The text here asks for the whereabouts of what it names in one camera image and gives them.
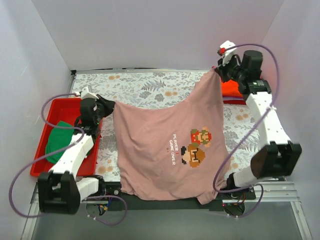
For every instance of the pink printed t-shirt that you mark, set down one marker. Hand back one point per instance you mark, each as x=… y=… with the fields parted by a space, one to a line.
x=176 y=152

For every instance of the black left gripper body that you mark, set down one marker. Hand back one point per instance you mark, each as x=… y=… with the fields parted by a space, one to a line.
x=102 y=105

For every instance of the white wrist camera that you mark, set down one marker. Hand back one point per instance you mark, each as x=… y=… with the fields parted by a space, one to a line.
x=226 y=51
x=85 y=93

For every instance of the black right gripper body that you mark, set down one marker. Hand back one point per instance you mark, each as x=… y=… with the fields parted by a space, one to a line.
x=223 y=71

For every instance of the orange folded t-shirt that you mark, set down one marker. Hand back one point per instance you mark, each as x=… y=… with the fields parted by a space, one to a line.
x=230 y=89

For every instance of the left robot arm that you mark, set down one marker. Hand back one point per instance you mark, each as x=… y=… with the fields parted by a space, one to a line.
x=58 y=190

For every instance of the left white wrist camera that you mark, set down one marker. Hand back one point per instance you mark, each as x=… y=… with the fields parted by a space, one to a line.
x=85 y=93

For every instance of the floral tablecloth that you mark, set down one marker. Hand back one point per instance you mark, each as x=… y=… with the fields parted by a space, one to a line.
x=151 y=90

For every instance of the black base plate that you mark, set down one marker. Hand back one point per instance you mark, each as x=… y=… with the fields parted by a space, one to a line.
x=115 y=201

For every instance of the green t-shirt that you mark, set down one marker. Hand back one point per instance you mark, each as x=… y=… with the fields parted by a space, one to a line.
x=58 y=138

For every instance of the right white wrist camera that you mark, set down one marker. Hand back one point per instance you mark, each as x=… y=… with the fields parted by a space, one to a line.
x=226 y=51

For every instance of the red plastic tray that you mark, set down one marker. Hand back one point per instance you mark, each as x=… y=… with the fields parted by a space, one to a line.
x=66 y=110

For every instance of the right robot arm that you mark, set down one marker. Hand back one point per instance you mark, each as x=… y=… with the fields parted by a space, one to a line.
x=278 y=155

